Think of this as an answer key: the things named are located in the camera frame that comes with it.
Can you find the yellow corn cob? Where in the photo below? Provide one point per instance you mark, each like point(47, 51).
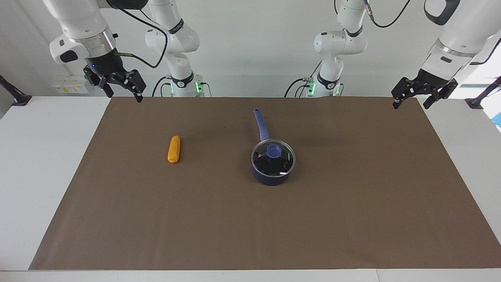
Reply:
point(174, 149)

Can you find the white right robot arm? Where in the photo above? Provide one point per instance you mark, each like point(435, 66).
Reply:
point(78, 23)

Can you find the glass lid blue knob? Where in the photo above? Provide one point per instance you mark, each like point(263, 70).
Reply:
point(262, 158)

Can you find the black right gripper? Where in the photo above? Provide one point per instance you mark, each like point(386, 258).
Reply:
point(107, 64)

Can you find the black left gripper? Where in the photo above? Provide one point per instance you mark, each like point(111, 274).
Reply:
point(432, 82)

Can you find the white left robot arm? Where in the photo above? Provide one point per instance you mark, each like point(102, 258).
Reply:
point(462, 35)

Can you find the light blue object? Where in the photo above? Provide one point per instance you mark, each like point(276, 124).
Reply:
point(498, 119)

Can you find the black clamp stand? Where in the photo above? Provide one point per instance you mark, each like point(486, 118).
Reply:
point(475, 103)
point(21, 100)

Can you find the white wall socket strip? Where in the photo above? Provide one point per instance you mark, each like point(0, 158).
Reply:
point(70, 85)

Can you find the brown table mat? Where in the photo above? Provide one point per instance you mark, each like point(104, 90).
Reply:
point(235, 227)

